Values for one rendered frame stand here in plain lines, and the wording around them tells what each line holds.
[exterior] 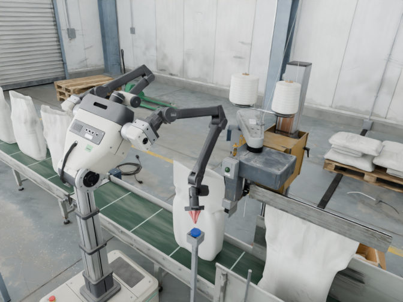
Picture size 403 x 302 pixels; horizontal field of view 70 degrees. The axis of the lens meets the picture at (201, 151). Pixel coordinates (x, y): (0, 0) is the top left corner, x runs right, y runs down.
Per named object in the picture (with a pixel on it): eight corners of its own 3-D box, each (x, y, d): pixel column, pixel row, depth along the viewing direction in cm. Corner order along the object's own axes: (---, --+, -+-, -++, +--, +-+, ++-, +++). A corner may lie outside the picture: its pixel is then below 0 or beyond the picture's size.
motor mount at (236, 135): (228, 151, 196) (230, 129, 188) (233, 148, 200) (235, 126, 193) (267, 164, 181) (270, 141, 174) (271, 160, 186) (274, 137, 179)
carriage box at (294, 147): (245, 181, 186) (251, 137, 172) (267, 162, 210) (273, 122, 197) (282, 195, 173) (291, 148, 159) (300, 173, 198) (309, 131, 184)
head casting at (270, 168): (223, 198, 162) (226, 150, 148) (243, 180, 180) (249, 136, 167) (273, 219, 146) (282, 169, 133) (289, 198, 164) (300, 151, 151)
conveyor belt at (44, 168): (-21, 141, 389) (-24, 135, 385) (9, 133, 418) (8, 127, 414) (74, 203, 276) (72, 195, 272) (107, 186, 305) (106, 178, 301)
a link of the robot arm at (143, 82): (144, 74, 207) (152, 71, 199) (149, 79, 210) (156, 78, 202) (103, 114, 190) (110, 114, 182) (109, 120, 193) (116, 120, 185)
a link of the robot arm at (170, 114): (215, 103, 178) (227, 102, 171) (216, 125, 180) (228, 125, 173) (153, 108, 150) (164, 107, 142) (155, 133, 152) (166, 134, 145)
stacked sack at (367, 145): (326, 144, 406) (328, 135, 400) (334, 136, 435) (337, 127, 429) (378, 159, 369) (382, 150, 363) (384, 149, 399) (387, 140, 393)
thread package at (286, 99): (266, 111, 158) (270, 81, 151) (276, 105, 169) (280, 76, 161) (292, 117, 150) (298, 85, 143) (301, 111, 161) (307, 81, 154)
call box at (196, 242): (186, 241, 169) (186, 233, 167) (194, 234, 175) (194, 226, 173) (197, 247, 165) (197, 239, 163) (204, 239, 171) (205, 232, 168)
